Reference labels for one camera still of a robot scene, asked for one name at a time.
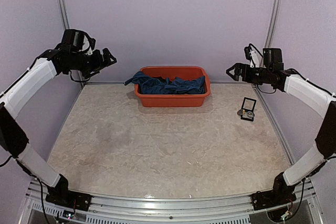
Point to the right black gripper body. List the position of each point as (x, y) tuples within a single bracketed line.
[(254, 78)]

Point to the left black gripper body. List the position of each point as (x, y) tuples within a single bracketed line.
[(87, 65)]

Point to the dark blue t-shirt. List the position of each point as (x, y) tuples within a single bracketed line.
[(164, 86)]

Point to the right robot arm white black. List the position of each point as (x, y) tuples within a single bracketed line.
[(267, 67)]

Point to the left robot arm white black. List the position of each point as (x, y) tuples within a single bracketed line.
[(75, 52)]

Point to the black square display box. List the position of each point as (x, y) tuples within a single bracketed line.
[(248, 104)]

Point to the orange plastic tub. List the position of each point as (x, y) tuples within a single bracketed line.
[(174, 100)]

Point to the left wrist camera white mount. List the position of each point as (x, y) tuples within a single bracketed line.
[(88, 46)]

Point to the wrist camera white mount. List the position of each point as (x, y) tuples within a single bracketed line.
[(88, 46), (254, 56)]

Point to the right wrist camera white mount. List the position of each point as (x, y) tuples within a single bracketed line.
[(254, 56)]

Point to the left aluminium corner post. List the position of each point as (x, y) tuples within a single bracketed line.
[(61, 3)]

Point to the aluminium corner post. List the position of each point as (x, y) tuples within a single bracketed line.
[(272, 23), (61, 3)]

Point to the right aluminium corner post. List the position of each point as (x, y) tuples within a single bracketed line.
[(272, 23)]

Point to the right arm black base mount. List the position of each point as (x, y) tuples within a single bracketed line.
[(267, 199)]

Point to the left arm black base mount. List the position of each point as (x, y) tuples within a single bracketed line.
[(74, 200)]

